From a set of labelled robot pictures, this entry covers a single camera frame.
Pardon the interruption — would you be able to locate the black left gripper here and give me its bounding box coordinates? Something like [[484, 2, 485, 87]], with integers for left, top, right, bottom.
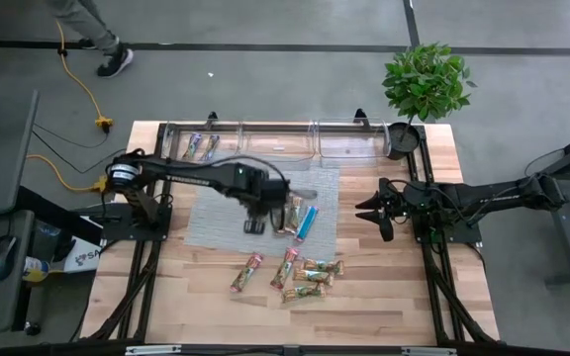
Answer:
[[235, 167, 291, 236]]

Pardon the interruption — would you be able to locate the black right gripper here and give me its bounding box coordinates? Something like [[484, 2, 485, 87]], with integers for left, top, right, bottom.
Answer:
[[355, 177, 410, 242]]

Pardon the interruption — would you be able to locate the blue granola bar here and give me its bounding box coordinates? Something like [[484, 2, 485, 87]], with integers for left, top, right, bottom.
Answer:
[[294, 205, 321, 243]]

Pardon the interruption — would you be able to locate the red granola bar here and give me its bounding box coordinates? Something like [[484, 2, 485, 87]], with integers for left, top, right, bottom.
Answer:
[[285, 194, 305, 234], [229, 251, 265, 294], [269, 246, 301, 292]]

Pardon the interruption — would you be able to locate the grey woven mat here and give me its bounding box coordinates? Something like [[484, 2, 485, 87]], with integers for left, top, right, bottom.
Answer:
[[183, 162, 341, 249]]

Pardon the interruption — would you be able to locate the black plant pot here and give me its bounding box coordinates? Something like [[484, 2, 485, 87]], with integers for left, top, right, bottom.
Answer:
[[386, 122, 423, 162]]

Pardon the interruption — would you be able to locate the green leafy plant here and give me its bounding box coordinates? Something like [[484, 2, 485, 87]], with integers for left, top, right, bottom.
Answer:
[[381, 42, 478, 144]]

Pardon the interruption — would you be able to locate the white printed box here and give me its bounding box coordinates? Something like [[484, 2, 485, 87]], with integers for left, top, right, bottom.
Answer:
[[61, 236, 103, 274]]

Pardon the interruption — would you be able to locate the person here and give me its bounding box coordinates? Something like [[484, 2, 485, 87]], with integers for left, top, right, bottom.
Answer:
[[47, 0, 136, 79]]

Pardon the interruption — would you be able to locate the yellow white bottle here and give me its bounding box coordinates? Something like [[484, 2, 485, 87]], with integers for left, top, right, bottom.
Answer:
[[21, 255, 51, 284]]

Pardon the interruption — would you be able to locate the black computer mouse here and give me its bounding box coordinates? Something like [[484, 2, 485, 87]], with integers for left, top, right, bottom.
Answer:
[[0, 234, 19, 282]]

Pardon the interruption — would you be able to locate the black aluminium table frame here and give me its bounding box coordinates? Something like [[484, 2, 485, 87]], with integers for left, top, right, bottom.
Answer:
[[79, 109, 502, 347]]

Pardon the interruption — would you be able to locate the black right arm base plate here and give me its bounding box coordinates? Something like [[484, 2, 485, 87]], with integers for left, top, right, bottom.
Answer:
[[413, 217, 483, 244]]

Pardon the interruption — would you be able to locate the silver metal bracket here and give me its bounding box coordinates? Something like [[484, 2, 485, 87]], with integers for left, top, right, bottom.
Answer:
[[125, 344, 182, 356], [402, 346, 458, 356]]

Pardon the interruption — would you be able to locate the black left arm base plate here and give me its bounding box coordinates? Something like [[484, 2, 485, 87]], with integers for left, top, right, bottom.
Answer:
[[101, 203, 173, 243]]

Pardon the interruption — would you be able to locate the yellow extension cable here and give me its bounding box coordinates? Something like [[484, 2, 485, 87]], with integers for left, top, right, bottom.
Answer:
[[54, 19, 116, 134], [26, 153, 109, 194]]

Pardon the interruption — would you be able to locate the black floor cable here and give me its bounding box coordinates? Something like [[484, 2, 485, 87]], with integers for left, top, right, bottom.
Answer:
[[31, 129, 129, 176], [32, 122, 113, 149]]

